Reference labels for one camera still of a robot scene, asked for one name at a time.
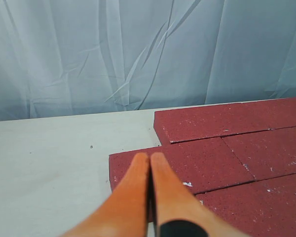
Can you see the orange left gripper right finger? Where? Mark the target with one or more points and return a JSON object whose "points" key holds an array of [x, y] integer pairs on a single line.
{"points": [[178, 213]]}

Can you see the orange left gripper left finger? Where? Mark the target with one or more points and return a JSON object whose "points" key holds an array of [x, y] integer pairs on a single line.
{"points": [[125, 212]]}

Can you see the red brick back row left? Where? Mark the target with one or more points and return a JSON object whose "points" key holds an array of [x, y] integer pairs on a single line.
{"points": [[188, 124]]}

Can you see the red brick row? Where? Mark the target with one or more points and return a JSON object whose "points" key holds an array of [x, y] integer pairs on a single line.
{"points": [[188, 124], [273, 114]]}

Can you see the red brick back row right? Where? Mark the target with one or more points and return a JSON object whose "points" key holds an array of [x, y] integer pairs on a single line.
{"points": [[273, 114]]}

